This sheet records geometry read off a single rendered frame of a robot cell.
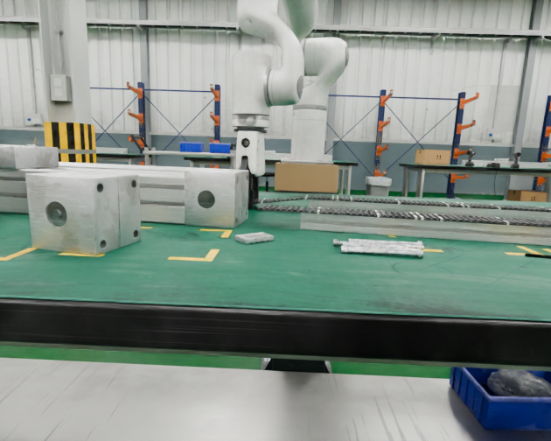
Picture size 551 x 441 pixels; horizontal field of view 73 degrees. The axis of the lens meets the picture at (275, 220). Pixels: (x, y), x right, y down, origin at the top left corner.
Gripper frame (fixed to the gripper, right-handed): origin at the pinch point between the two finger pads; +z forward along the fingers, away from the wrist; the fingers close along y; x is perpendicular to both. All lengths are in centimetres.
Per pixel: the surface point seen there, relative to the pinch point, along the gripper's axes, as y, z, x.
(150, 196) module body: -24.0, -2.4, 12.1
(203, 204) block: -23.8, -1.6, 2.6
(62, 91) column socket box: 238, -57, 232
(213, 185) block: -24.0, -5.0, 0.7
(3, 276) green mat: -53, 2, 13
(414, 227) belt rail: -20.3, 0.9, -33.3
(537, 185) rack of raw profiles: 778, 44, -439
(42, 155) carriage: -18.0, -8.6, 37.9
